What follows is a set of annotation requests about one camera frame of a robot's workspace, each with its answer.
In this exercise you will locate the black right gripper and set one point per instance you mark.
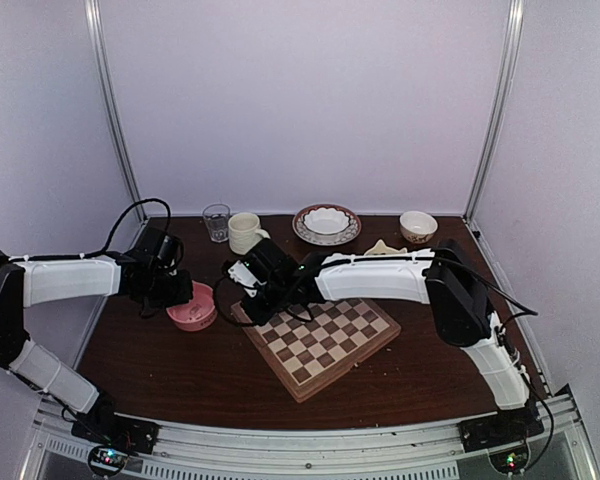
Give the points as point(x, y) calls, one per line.
point(263, 316)

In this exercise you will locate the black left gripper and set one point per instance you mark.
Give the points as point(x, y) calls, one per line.
point(183, 295)

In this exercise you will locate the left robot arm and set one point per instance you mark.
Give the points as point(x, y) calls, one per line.
point(148, 274)

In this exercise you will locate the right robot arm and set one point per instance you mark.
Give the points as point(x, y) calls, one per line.
point(442, 278)

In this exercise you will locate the wooden chess board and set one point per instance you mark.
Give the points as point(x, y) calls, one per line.
point(310, 348)

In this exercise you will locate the pink cat-ear bowl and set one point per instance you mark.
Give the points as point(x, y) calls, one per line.
point(198, 314)

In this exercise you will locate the cream ribbed mug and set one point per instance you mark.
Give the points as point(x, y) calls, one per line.
point(245, 232)

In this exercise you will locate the clear drinking glass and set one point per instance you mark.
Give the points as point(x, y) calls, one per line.
point(216, 217)

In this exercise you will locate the white scalloped bowl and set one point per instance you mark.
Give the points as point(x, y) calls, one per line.
point(326, 221)

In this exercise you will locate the patterned ceramic plate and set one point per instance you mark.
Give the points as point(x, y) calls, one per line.
point(349, 234)

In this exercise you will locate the cream cat-ear bowl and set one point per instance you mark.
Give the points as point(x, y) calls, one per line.
point(381, 248)

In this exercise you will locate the small white floral bowl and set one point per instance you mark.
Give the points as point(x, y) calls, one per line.
point(417, 227)

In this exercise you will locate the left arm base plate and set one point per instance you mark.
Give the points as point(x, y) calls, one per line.
point(126, 434)

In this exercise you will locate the aluminium front rail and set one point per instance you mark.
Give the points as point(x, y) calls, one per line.
point(431, 450)

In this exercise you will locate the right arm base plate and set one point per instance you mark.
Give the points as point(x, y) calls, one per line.
point(499, 429)

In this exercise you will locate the left aluminium frame post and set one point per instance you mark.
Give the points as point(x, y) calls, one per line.
point(96, 32)

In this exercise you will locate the aluminium frame post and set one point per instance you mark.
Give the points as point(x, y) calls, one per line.
point(96, 32)
point(508, 62)

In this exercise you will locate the right aluminium frame post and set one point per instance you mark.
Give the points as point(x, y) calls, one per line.
point(508, 62)

